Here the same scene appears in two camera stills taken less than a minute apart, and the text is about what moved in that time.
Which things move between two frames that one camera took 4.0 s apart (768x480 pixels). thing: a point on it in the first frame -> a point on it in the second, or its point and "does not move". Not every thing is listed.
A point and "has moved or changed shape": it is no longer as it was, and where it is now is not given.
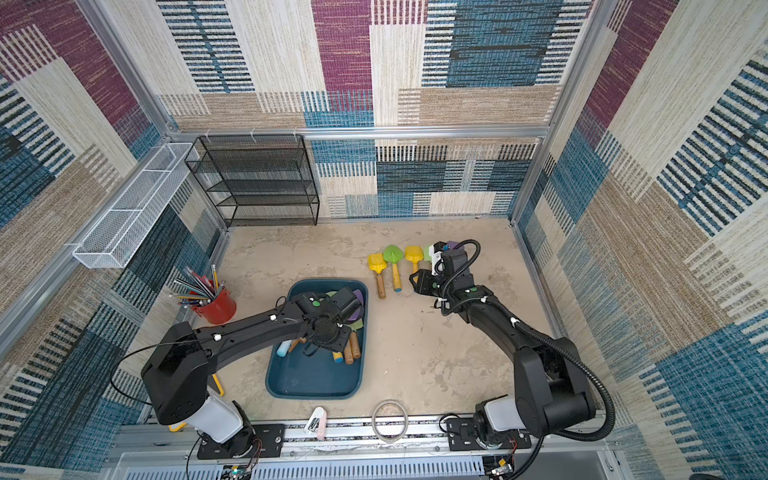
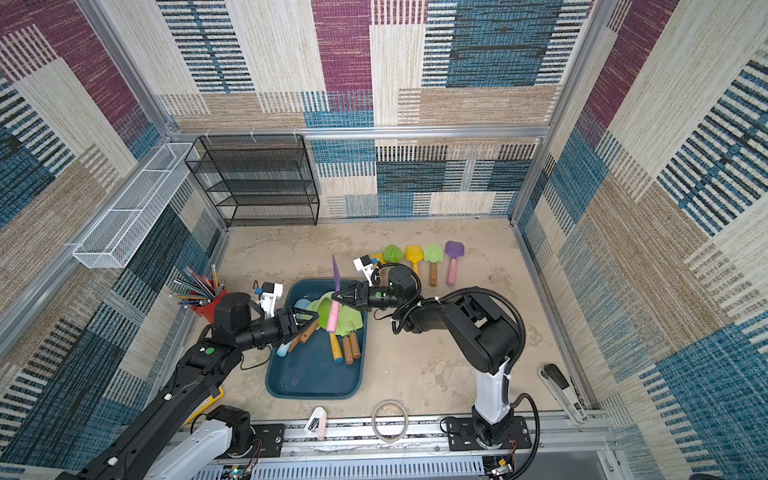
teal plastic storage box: (300, 375) does not move
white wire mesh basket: (113, 240) does not move
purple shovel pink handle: (357, 314) has moved or changed shape
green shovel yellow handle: (393, 253) does not move
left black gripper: (347, 331) -> (288, 326)
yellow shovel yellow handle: (414, 253) does not move
